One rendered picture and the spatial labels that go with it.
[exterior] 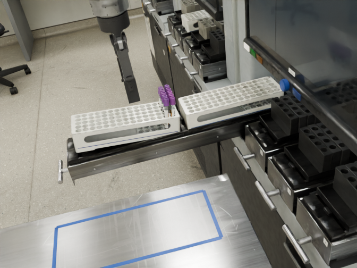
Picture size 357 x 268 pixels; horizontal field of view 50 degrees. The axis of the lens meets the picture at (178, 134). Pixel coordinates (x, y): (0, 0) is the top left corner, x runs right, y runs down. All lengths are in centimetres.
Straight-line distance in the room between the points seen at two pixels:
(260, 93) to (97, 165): 51
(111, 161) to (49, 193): 126
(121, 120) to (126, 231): 35
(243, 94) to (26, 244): 69
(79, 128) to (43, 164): 151
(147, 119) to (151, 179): 113
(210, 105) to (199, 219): 38
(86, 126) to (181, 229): 42
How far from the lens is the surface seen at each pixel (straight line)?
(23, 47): 406
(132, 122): 107
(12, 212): 232
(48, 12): 462
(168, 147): 109
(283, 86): 94
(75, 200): 221
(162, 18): 220
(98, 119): 110
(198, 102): 113
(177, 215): 85
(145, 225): 85
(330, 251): 84
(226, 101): 111
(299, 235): 96
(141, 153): 108
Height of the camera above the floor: 145
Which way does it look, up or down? 36 degrees down
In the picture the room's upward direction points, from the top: 9 degrees counter-clockwise
